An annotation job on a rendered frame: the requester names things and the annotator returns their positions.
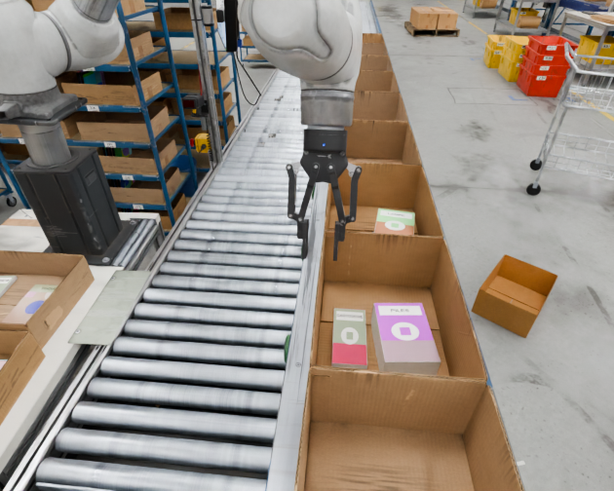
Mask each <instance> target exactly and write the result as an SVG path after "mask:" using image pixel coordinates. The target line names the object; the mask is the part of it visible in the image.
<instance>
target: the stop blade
mask: <svg viewBox="0 0 614 491"><path fill-rule="evenodd" d="M36 486H37V487H38V488H39V489H40V490H41V491H113V490H104V489H95V488H87V487H78V486H69V485H60V484H52V483H43V482H37V483H36Z"/></svg>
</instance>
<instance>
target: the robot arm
mask: <svg viewBox="0 0 614 491"><path fill-rule="evenodd" d="M119 1H120V0H56V1H55V2H54V3H53V4H52V5H51V6H50V7H49V9H48V11H43V12H34V11H33V9H32V7H31V6H30V4H28V3H27V2H26V1H25V0H0V119H1V120H9V119H13V118H16V117H22V118H36V119H42V120H45V119H50V118H52V117H53V116H54V114H56V113H57V112H59V110H61V109H62V108H64V107H65V106H67V105H68V104H70V103H72V102H74V101H77V100H78V98H77V95H76V94H62V93H61V92H60V91H59V89H58V85H57V82H56V79H55V77H56V76H58V75H59V74H61V73H62V72H66V71H76V70H83V69H88V68H92V67H96V66H100V65H103V64H105V63H108V62H110V61H112V60H113V59H115V58H116V57H117V56H118V55H119V54H120V53H121V52H122V50H123V48H124V45H125V34H124V30H123V27H122V25H121V23H120V22H119V21H118V18H117V16H116V14H115V10H116V8H117V5H118V3H119ZM238 3H239V5H238V20H239V22H240V24H241V25H242V26H243V27H244V29H245V30H246V32H247V33H248V35H249V37H250V39H251V41H252V42H253V44H254V46H255V47H256V48H257V50H258V51H259V52H260V53H261V54H262V55H263V56H264V57H265V58H266V59H267V60H268V61H269V62H270V63H272V64H273V65H274V66H276V67H277V68H279V69H280V70H282V71H284V72H286V73H287V74H289V75H291V76H294V77H297V78H299V80H300V90H301V94H300V109H301V122H300V123H301V125H307V129H304V137H303V155H302V157H301V159H300V161H298V162H295V163H289V164H287V165H286V170H287V173H288V218H289V219H293V220H295V221H296V222H297V239H302V259H306V257H307V253H308V227H309V219H305V215H306V212H307V208H308V206H309V203H310V200H311V196H312V193H313V190H314V186H315V183H316V182H318V183H319V182H325V183H330V184H331V188H332V193H333V197H334V201H335V206H336V211H337V216H338V220H339V221H335V228H334V246H333V261H337V251H338V242H344V240H345V226H346V224H347V223H350V222H355V221H356V215H357V197H358V180H359V178H360V175H361V173H362V167H361V166H355V165H353V164H350V163H348V159H347V157H346V149H347V132H348V131H345V129H344V127H350V126H352V121H353V105H354V98H355V97H354V91H355V86H356V82H357V79H358V76H359V72H360V65H361V57H362V43H363V20H362V13H361V7H360V2H359V0H238ZM300 167H303V169H304V170H305V172H306V173H307V175H308V176H309V180H308V183H307V187H306V190H305V194H304V197H303V201H302V204H301V207H300V211H299V213H298V212H296V211H295V206H296V183H297V174H298V173H299V168H300ZM346 169H348V171H349V175H350V176H351V177H352V178H351V192H350V212H349V214H348V215H345V212H344V207H343V203H342V198H341V193H340V189H339V183H338V178H339V176H340V175H341V174H342V173H343V171H345V170H346Z"/></svg>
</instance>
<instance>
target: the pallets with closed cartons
mask: <svg viewBox="0 0 614 491"><path fill-rule="evenodd" d="M457 19H458V14H457V13H455V12H453V10H451V9H449V8H445V7H431V8H429V7H411V12H410V20H409V21H405V22H404V27H405V28H406V29H407V31H408V32H409V33H411V36H412V37H458V36H459V34H460V29H458V28H457V27H456V23H457ZM414 33H434V35H414ZM437 33H446V34H453V33H456V34H455V35H437Z"/></svg>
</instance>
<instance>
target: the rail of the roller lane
mask: <svg viewBox="0 0 614 491"><path fill-rule="evenodd" d="M279 70H280V69H279V68H277V67H276V68H275V70H274V71H273V73H272V74H271V76H270V78H269V79H268V81H267V82H266V84H265V85H264V87H263V88H262V90H261V92H260V93H261V97H260V98H259V100H258V102H257V104H255V103H256V101H257V99H258V97H259V95H258V96H257V98H256V99H255V101H254V102H253V104H255V105H252V106H251V107H250V109H249V111H248V112H247V114H246V115H245V117H244V118H243V120H242V122H241V123H240V125H239V126H238V127H237V128H236V130H235V131H234V133H233V134H232V136H231V138H230V139H229V141H228V142H227V144H226V145H225V147H224V148H223V150H222V155H223V162H225V160H226V157H228V155H229V152H230V151H231V150H232V147H233V146H234V145H235V142H236V141H237V140H238V137H239V136H240V135H241V132H243V130H244V128H245V127H246V125H247V124H248V121H249V120H250V117H251V116H252V114H253V113H254V110H256V107H257V106H258V104H259V103H260V100H262V98H263V97H264V95H265V93H267V90H268V88H269V87H270V85H271V83H273V80H274V78H275V77H276V76H277V74H278V72H279ZM223 162H222V163H221V164H219V163H217V164H213V169H212V167H211V169H210V171H209V172H208V174H207V175H206V177H205V178H204V180H203V181H202V183H201V185H200V186H199V188H198V189H197V191H196V192H195V194H194V195H193V197H192V199H191V200H190V202H189V203H188V205H187V206H186V208H185V210H184V213H183V214H182V215H181V216H180V217H179V218H178V219H177V221H176V222H175V224H174V226H173V228H172V229H171V231H170V232H169V234H168V235H167V237H166V238H165V240H164V241H163V243H162V245H161V246H160V248H159V249H158V251H157V252H156V254H155V255H154V257H153V259H152V260H151V262H150V263H149V265H148V266H147V268H146V269H145V271H150V272H151V274H150V275H149V277H148V279H147V281H146V283H145V284H144V286H143V288H142V290H141V291H140V293H139V295H138V297H137V299H136V300H135V302H134V304H133V306H132V307H131V309H130V311H129V313H128V315H127V316H126V318H125V320H124V322H123V324H122V325H121V327H120V329H119V331H118V332H117V334H116V336H115V338H114V340H113V341H112V343H111V344H110V345H96V347H95V349H94V350H93V352H92V353H91V355H90V356H89V358H88V359H87V361H86V362H85V364H84V366H83V367H82V369H81V370H80V372H79V373H78V375H77V376H76V378H75V380H74V381H73V383H72V384H71V386H70V387H69V389H68V390H67V392H66V393H65V395H64V397H63V398H62V400H61V401H60V403H59V404H58V406H57V408H56V410H55V411H54V413H53V414H52V416H51V417H50V419H49V420H48V422H47V424H46V426H45V428H44V431H43V432H41V433H40V434H39V436H38V437H37V438H36V439H35V441H34V443H33V444H32V446H31V447H30V449H29V450H28V452H27V453H26V455H25V457H24V458H23V460H22V461H21V463H20V464H19V466H18V468H17V469H16V471H15V473H14V474H13V476H12V477H11V479H10V480H9V482H8V483H7V485H6V487H5V488H4V490H3V491H30V490H34V491H41V490H40V489H39V488H38V487H37V486H36V483H37V481H36V473H37V470H38V468H39V466H40V464H41V463H42V462H43V461H44V460H45V459H46V458H49V457H55V458H65V456H66V455H67V453H64V452H58V451H56V448H55V443H56V439H57V436H58V434H59V432H60V431H61V430H62V429H64V428H76V429H82V427H83V425H82V424H75V423H74V422H73V421H72V412H73V409H74V407H75V406H76V404H77V403H78V402H80V401H93V402H97V399H96V398H90V397H88V394H87V389H88V386H89V384H90V382H91V381H92V379H94V378H96V377H99V378H110V377H111V376H104V375H102V374H101V371H100V368H101V364H102V362H103V360H104V359H105V358H106V357H109V356H111V357H122V356H117V355H115V354H114V352H113V345H114V342H115V340H116V339H117V338H118V337H130V336H127V335H126V334H125V331H124V329H125V324H126V322H127V320H130V319H134V320H137V319H136V318H135V316H134V309H135V306H136V305H137V304H138V303H145V302H144V299H143V296H144V292H145V290H146V289H147V288H153V286H152V281H153V278H154V276H155V275H161V272H160V268H161V265H162V263H163V262H168V258H167V257H168V253H169V251H170V250H174V243H175V241H176V240H181V238H180V234H181V231H182V230H183V229H186V224H187V221H188V220H192V218H191V217H192V213H193V211H195V210H196V208H197V205H198V203H201V201H202V198H203V196H204V195H207V194H206V193H207V189H208V188H209V187H210V186H211V182H212V181H213V180H214V178H215V175H216V174H218V171H219V169H220V168H221V167H222V164H223Z"/></svg>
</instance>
